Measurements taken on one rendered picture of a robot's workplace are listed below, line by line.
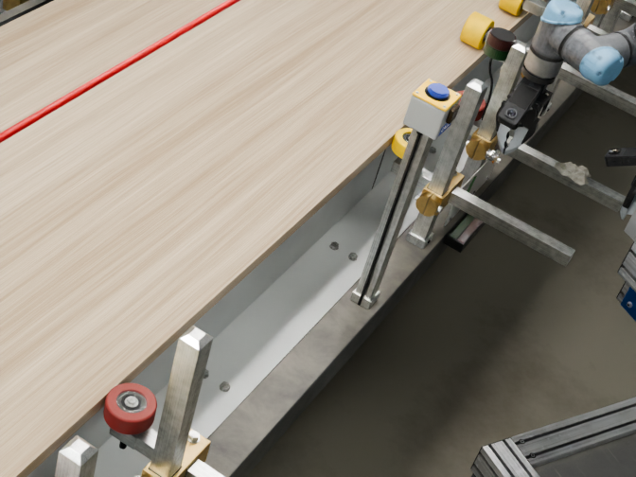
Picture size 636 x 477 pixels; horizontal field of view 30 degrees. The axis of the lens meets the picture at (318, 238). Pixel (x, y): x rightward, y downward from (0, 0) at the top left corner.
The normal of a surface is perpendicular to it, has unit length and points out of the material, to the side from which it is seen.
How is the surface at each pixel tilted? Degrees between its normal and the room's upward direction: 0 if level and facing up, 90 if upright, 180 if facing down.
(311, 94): 0
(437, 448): 0
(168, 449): 90
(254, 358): 0
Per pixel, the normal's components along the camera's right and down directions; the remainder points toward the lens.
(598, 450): 0.23, -0.74
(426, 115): -0.50, 0.47
